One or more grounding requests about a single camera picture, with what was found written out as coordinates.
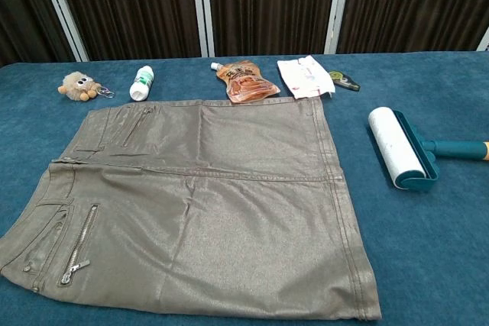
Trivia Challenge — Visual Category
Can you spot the white red-printed packet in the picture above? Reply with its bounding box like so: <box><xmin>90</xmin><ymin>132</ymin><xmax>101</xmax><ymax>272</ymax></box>
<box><xmin>276</xmin><ymin>54</ymin><xmax>337</xmax><ymax>101</ymax></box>

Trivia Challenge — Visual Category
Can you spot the dark folding screen with white frame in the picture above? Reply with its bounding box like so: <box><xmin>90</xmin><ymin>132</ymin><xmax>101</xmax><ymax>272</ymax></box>
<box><xmin>0</xmin><ymin>0</ymin><xmax>489</xmax><ymax>68</ymax></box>

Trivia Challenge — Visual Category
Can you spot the white plastic bottle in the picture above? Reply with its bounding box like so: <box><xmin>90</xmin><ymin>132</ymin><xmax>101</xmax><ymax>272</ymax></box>
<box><xmin>128</xmin><ymin>65</ymin><xmax>154</xmax><ymax>102</ymax></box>

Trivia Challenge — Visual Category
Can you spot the black green correction tape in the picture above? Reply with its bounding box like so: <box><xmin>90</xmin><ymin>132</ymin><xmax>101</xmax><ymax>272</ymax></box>
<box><xmin>328</xmin><ymin>69</ymin><xmax>361</xmax><ymax>92</ymax></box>

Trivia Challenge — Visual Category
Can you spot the teal lint roller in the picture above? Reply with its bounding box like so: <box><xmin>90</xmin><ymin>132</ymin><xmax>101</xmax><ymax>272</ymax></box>
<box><xmin>368</xmin><ymin>106</ymin><xmax>489</xmax><ymax>191</ymax></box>

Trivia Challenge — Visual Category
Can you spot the brown shiny skirt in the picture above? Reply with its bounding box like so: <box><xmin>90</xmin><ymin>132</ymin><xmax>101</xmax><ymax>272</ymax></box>
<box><xmin>0</xmin><ymin>97</ymin><xmax>383</xmax><ymax>322</ymax></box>

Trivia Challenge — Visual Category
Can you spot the brown spouted drink pouch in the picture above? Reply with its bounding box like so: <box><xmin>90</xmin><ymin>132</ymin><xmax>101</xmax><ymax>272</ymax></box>
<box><xmin>209</xmin><ymin>60</ymin><xmax>282</xmax><ymax>105</ymax></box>

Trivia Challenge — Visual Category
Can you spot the blue carpeted table surface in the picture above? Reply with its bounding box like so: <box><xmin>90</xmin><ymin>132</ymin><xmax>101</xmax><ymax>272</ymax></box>
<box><xmin>0</xmin><ymin>50</ymin><xmax>489</xmax><ymax>326</ymax></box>

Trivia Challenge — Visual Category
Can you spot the fluffy beige plush keychain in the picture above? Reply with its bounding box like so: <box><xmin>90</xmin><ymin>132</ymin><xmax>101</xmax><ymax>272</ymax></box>
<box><xmin>57</xmin><ymin>70</ymin><xmax>115</xmax><ymax>102</ymax></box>

